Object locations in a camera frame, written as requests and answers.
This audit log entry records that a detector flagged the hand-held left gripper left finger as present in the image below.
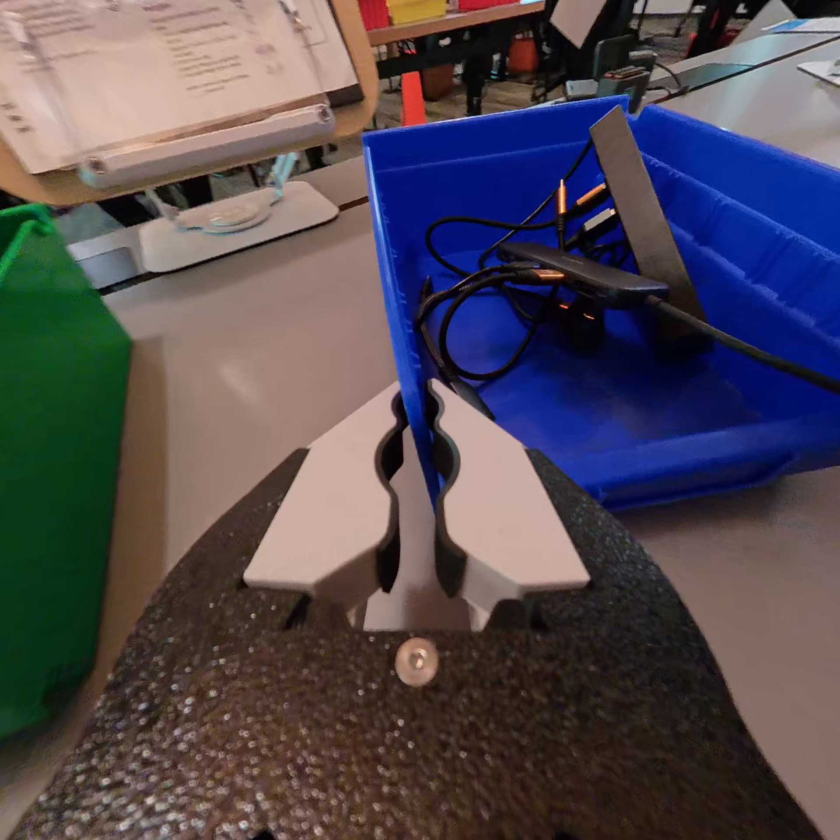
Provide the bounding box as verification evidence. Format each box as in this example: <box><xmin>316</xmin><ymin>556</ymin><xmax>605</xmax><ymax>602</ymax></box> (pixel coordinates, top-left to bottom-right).
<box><xmin>243</xmin><ymin>382</ymin><xmax>412</xmax><ymax>627</ymax></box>

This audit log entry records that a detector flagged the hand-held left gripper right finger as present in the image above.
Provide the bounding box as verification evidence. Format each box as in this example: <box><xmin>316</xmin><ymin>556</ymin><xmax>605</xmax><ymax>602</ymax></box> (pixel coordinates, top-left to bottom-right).
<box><xmin>427</xmin><ymin>379</ymin><xmax>592</xmax><ymax>632</ymax></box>

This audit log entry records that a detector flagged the blue plastic bin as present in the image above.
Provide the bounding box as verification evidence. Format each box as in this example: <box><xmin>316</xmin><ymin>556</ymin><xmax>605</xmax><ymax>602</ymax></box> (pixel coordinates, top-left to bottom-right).
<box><xmin>362</xmin><ymin>95</ymin><xmax>840</xmax><ymax>513</ymax></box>

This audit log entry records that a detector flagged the green plastic bin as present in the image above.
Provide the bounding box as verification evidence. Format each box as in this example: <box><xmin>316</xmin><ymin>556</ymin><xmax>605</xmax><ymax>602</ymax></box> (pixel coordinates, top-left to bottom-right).
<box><xmin>0</xmin><ymin>203</ymin><xmax>133</xmax><ymax>742</ymax></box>

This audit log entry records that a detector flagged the white stand base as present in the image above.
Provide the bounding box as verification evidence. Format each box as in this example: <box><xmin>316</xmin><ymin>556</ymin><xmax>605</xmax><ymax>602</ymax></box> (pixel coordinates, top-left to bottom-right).
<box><xmin>138</xmin><ymin>180</ymin><xmax>341</xmax><ymax>274</ymax></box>

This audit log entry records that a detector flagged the black bin divider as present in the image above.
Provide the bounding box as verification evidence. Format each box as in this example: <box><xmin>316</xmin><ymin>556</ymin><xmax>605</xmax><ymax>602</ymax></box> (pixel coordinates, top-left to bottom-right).
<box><xmin>589</xmin><ymin>105</ymin><xmax>713</xmax><ymax>342</ymax></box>

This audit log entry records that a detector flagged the orange traffic cone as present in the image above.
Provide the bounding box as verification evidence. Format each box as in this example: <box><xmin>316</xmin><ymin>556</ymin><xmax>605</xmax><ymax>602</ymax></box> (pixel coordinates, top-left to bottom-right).
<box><xmin>399</xmin><ymin>71</ymin><xmax>429</xmax><ymax>127</ymax></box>

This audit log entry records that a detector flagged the instruction sheet on stand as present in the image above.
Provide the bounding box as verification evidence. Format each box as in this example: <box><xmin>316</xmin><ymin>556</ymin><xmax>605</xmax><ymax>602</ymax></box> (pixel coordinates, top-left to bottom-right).
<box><xmin>0</xmin><ymin>0</ymin><xmax>382</xmax><ymax>206</ymax></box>

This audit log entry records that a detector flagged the small black device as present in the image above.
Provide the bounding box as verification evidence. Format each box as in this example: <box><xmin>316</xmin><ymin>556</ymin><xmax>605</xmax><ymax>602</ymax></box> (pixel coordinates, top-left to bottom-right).
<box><xmin>602</xmin><ymin>64</ymin><xmax>657</xmax><ymax>99</ymax></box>

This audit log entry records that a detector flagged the grey tablet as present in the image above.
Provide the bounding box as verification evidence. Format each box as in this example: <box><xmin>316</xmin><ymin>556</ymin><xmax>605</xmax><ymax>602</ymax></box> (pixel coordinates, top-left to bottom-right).
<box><xmin>679</xmin><ymin>62</ymin><xmax>753</xmax><ymax>91</ymax></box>

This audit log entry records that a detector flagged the yellow storage bin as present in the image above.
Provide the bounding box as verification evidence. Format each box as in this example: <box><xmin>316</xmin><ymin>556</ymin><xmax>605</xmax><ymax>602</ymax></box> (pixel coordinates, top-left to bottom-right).
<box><xmin>387</xmin><ymin>0</ymin><xmax>448</xmax><ymax>27</ymax></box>

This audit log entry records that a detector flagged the thin black audio cable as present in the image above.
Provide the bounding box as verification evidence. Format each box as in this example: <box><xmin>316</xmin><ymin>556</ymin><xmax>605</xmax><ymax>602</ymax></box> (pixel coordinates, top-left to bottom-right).
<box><xmin>425</xmin><ymin>141</ymin><xmax>595</xmax><ymax>280</ymax></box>

